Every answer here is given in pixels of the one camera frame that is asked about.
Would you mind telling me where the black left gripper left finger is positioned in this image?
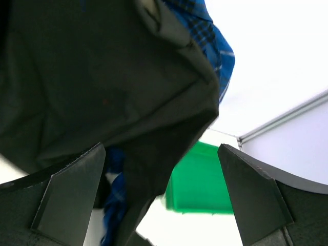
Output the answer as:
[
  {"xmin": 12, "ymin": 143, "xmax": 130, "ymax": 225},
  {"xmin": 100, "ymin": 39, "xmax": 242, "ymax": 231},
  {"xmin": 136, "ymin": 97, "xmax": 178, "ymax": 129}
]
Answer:
[{"xmin": 1, "ymin": 143, "xmax": 106, "ymax": 245}]

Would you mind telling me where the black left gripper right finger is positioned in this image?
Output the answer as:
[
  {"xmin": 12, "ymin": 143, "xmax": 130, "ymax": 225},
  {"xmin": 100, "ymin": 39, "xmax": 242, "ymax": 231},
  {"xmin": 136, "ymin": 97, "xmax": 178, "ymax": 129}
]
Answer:
[{"xmin": 218, "ymin": 144, "xmax": 327, "ymax": 246}]

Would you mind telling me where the black button shirt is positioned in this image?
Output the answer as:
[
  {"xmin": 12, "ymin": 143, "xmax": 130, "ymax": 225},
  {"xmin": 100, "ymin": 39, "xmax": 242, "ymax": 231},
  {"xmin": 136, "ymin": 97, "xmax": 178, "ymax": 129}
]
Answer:
[{"xmin": 1, "ymin": 1, "xmax": 219, "ymax": 245}]

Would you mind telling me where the blue plaid shirt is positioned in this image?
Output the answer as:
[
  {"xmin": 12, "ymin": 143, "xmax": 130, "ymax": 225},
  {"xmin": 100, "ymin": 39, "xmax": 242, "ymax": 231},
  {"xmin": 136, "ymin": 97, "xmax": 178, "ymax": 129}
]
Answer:
[{"xmin": 100, "ymin": 1, "xmax": 235, "ymax": 245}]

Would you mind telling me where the green plastic tray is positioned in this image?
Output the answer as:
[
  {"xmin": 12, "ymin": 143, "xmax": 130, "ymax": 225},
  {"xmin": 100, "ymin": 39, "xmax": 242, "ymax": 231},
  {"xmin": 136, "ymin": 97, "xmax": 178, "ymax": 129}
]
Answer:
[{"xmin": 165, "ymin": 142, "xmax": 233, "ymax": 214}]

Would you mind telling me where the aluminium frame post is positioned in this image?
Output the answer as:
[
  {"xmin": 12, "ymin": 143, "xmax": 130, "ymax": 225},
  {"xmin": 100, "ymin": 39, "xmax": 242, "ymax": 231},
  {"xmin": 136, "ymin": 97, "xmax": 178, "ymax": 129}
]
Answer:
[{"xmin": 237, "ymin": 90, "xmax": 327, "ymax": 150}]

